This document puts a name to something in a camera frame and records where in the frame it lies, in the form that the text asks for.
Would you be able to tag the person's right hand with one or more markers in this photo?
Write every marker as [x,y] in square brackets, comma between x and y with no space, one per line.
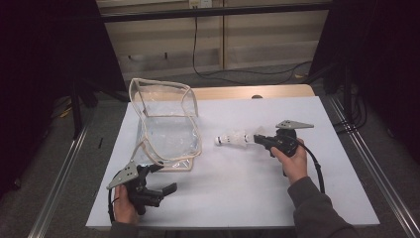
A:
[297,165]

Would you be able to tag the clear plastic bag beige trim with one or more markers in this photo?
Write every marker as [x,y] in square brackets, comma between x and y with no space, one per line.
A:
[165,139]

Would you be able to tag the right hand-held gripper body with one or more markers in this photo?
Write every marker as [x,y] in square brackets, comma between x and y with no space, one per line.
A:
[287,142]

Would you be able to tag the white wall socket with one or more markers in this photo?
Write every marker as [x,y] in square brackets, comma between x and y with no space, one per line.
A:
[200,3]

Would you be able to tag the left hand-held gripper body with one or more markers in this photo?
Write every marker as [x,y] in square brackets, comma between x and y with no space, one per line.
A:
[123,177]

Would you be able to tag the dark curtain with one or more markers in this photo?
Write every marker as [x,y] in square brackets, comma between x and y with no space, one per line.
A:
[39,82]
[389,66]

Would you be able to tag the person's left hand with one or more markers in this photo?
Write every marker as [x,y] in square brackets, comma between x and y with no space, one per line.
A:
[124,208]

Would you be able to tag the wooden table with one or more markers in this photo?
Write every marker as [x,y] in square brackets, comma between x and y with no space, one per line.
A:
[264,91]

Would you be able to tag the metal floor rail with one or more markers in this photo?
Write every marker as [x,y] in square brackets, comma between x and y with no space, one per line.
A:
[379,178]
[56,188]

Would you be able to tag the dark round table grommet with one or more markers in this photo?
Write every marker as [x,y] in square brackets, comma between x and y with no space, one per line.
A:
[257,96]

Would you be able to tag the black metal stand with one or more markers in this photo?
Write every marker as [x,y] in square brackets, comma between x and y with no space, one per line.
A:
[76,109]

